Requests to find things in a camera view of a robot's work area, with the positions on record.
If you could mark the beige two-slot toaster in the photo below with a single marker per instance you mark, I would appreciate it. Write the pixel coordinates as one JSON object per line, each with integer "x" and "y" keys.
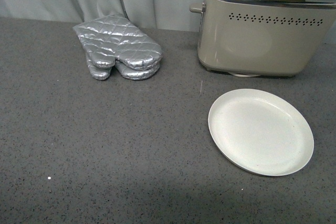
{"x": 261, "y": 37}

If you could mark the upper silver quilted oven mitt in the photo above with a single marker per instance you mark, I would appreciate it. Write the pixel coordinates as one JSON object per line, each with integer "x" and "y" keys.
{"x": 114, "y": 38}

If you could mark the lower silver quilted oven mitt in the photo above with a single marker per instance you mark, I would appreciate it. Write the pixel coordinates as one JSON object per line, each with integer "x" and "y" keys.
{"x": 126, "y": 72}

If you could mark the silver quilted oven mitt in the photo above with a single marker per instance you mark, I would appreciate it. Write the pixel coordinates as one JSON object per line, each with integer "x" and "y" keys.
{"x": 114, "y": 38}
{"x": 126, "y": 72}

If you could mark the white round plate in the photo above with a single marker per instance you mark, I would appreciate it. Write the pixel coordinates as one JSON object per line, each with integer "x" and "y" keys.
{"x": 260, "y": 132}

